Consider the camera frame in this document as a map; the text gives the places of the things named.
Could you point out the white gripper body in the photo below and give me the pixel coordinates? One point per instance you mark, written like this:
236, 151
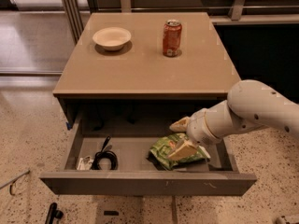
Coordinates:
198, 127

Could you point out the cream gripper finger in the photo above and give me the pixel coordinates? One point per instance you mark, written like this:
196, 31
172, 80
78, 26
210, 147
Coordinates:
180, 125
181, 149

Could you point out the green jalapeno chip bag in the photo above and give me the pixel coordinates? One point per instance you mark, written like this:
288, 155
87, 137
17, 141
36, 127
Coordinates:
159, 150

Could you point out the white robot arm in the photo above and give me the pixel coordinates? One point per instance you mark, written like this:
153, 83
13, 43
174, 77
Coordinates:
250, 105

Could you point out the grey drawer cabinet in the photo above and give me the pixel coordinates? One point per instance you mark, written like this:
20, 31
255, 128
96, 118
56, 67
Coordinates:
139, 70

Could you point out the open grey top drawer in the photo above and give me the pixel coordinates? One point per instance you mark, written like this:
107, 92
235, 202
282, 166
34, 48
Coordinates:
131, 137

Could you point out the orange soda can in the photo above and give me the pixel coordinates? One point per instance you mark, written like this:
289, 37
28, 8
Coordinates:
171, 38

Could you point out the small white packet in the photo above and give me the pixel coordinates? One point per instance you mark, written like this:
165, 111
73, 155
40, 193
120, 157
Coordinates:
85, 163

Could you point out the white paper bowl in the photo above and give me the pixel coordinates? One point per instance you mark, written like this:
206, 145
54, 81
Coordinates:
112, 38

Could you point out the black object on floor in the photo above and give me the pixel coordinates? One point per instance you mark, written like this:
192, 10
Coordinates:
53, 213

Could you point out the metal hook rod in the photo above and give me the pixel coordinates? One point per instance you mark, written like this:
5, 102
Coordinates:
11, 183

